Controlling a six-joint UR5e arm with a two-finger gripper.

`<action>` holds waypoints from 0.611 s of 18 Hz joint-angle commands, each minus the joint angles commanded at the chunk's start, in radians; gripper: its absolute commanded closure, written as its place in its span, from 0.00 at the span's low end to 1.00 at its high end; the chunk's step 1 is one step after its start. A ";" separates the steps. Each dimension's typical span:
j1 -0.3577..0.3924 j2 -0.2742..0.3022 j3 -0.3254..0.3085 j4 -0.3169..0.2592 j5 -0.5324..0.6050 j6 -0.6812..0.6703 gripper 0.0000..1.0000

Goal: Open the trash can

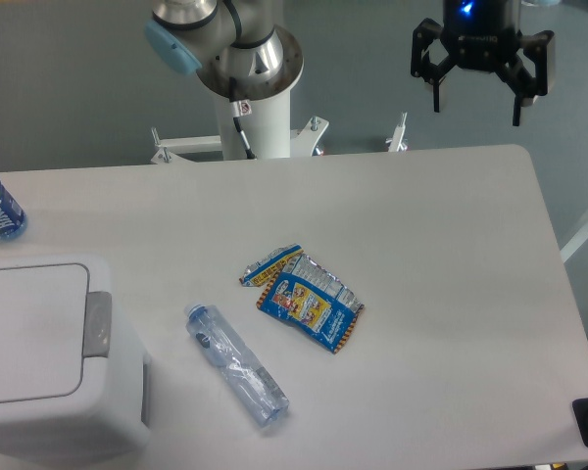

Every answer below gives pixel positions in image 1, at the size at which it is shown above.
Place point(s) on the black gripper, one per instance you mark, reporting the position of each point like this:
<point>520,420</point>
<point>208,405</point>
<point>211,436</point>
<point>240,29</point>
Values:
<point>483,35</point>

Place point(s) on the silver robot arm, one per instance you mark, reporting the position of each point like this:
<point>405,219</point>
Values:
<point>188,35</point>

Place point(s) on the white trash can lid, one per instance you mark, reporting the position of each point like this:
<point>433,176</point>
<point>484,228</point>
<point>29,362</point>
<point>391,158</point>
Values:
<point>42,312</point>

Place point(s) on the white trash can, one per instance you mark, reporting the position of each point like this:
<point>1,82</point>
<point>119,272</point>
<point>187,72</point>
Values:
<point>107,415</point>

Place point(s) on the blue yellow snack wrapper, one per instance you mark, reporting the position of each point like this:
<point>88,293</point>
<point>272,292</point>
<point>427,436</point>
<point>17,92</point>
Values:
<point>300,292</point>

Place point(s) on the crushed clear plastic bottle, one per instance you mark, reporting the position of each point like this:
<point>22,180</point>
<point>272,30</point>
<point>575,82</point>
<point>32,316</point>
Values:
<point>242,371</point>

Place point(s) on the grey lid push button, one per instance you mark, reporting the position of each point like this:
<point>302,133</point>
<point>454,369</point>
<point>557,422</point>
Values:
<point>97,324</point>

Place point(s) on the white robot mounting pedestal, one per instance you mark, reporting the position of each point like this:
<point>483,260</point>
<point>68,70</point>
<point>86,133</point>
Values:
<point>248,129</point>

